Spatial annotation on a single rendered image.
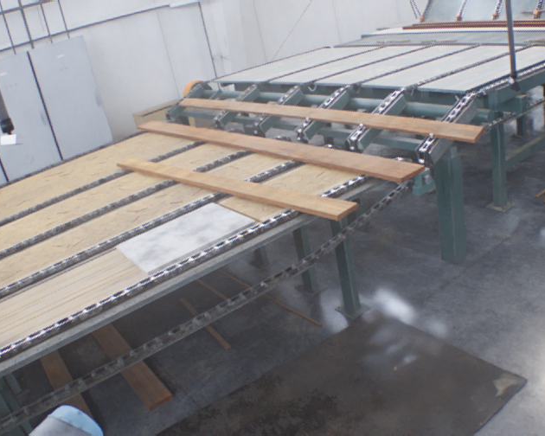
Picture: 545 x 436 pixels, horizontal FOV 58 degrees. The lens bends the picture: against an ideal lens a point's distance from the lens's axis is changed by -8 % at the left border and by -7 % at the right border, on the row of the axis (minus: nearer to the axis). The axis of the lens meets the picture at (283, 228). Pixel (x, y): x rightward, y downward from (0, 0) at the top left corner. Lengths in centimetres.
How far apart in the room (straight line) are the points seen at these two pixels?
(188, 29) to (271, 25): 165
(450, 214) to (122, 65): 623
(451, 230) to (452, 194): 26
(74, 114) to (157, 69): 174
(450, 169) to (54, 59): 573
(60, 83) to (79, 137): 80
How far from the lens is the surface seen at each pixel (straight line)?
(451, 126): 330
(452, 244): 357
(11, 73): 756
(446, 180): 339
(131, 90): 860
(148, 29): 877
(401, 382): 273
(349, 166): 302
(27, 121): 760
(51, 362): 372
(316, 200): 263
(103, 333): 377
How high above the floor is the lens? 187
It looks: 24 degrees down
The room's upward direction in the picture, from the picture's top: 12 degrees counter-clockwise
